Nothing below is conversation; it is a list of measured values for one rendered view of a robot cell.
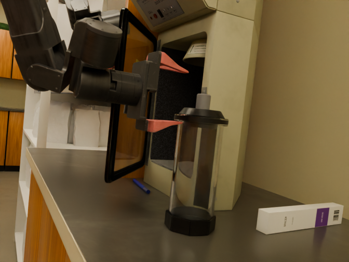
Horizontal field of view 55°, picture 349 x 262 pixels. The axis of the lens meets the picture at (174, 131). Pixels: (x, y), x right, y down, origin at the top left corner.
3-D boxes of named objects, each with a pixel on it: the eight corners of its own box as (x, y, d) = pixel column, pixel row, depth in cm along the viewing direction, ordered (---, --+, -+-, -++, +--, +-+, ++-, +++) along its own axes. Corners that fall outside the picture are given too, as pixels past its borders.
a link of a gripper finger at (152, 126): (193, 97, 62) (146, 89, 57) (188, 135, 62) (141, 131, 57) (175, 96, 68) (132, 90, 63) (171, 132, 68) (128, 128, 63)
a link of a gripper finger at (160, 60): (198, 59, 61) (151, 48, 57) (192, 98, 62) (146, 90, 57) (179, 62, 67) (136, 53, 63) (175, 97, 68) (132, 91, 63)
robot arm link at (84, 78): (65, 87, 58) (69, 103, 54) (72, 50, 55) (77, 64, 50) (104, 93, 61) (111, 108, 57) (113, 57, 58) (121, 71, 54)
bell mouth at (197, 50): (220, 70, 106) (223, 53, 106) (259, 66, 90) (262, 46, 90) (171, 61, 98) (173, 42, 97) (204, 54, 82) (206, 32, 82)
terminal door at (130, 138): (144, 166, 106) (157, 38, 103) (106, 184, 76) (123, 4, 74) (141, 166, 106) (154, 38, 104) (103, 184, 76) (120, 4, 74)
